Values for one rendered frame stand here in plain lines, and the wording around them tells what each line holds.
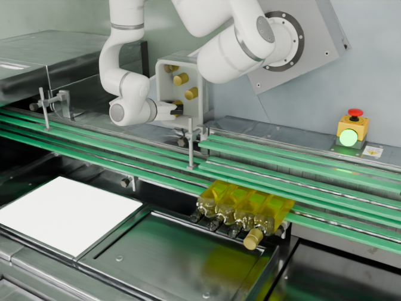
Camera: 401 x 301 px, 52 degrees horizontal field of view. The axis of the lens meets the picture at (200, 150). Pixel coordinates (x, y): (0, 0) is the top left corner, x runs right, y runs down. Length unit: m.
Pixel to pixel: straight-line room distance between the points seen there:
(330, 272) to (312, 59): 0.59
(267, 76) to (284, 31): 0.14
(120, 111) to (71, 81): 0.88
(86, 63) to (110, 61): 0.89
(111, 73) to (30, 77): 0.74
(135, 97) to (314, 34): 0.49
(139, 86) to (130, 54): 1.19
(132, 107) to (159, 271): 0.45
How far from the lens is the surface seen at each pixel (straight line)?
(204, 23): 0.89
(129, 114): 1.14
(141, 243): 1.27
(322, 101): 1.27
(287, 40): 1.10
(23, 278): 1.28
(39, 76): 1.89
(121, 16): 1.07
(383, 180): 1.11
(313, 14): 1.10
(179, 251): 1.23
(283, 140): 1.22
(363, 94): 1.24
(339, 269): 1.27
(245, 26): 0.83
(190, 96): 1.37
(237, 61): 0.85
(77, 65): 2.03
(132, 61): 2.33
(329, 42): 1.09
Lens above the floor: 1.92
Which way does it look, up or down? 51 degrees down
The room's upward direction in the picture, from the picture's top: 127 degrees counter-clockwise
